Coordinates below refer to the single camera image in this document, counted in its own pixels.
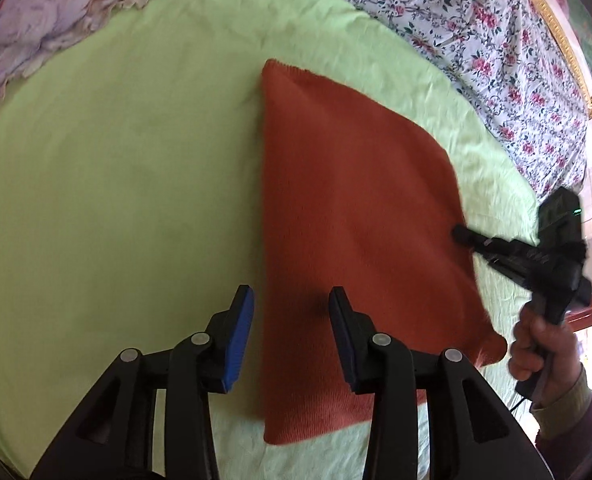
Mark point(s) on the light green bed sheet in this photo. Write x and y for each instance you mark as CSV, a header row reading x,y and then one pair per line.
x,y
115,185

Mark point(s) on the person's right hand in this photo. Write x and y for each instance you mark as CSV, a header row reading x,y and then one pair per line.
x,y
551,355

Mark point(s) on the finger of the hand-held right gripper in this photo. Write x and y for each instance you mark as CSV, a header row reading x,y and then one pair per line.
x,y
491,242
506,265

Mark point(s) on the gold framed picture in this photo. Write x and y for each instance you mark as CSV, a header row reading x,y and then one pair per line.
x,y
571,25

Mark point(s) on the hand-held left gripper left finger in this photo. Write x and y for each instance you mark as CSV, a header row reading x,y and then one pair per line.
x,y
235,340

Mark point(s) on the pastel floral ruffled pillow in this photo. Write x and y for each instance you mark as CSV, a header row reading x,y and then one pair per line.
x,y
60,10

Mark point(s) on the person's right forearm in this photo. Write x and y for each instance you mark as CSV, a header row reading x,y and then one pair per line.
x,y
576,425

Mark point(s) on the white pink floral quilt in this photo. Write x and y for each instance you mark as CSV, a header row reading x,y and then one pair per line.
x,y
476,45

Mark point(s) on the orange knit sweater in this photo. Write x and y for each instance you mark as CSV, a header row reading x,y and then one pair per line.
x,y
356,200

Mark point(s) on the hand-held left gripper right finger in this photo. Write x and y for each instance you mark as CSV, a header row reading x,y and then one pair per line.
x,y
343,340

